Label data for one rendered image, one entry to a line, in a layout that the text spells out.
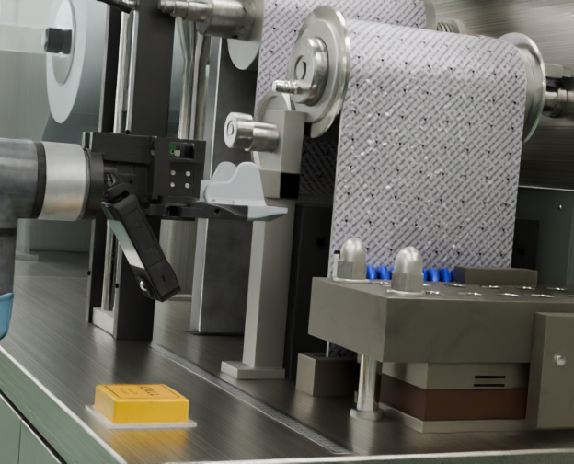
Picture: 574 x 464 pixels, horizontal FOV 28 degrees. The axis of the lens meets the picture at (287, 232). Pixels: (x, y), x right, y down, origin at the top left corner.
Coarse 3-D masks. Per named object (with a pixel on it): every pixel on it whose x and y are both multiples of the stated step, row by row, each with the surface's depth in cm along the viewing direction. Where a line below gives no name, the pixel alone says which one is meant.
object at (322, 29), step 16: (304, 32) 131; (320, 32) 128; (336, 48) 124; (336, 64) 124; (528, 64) 135; (336, 80) 124; (528, 80) 134; (528, 96) 134; (320, 112) 127; (528, 112) 135
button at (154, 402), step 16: (160, 384) 111; (96, 400) 108; (112, 400) 103; (128, 400) 103; (144, 400) 103; (160, 400) 104; (176, 400) 105; (112, 416) 103; (128, 416) 103; (144, 416) 103; (160, 416) 104; (176, 416) 105
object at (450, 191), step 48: (384, 144) 126; (432, 144) 129; (480, 144) 131; (336, 192) 124; (384, 192) 127; (432, 192) 129; (480, 192) 132; (336, 240) 125; (384, 240) 127; (432, 240) 130; (480, 240) 132
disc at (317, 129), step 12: (312, 12) 131; (324, 12) 128; (336, 12) 125; (336, 24) 125; (300, 36) 133; (348, 36) 123; (348, 48) 123; (348, 60) 122; (348, 72) 123; (348, 84) 123; (336, 96) 124; (336, 108) 124; (324, 120) 127; (312, 132) 129; (324, 132) 127
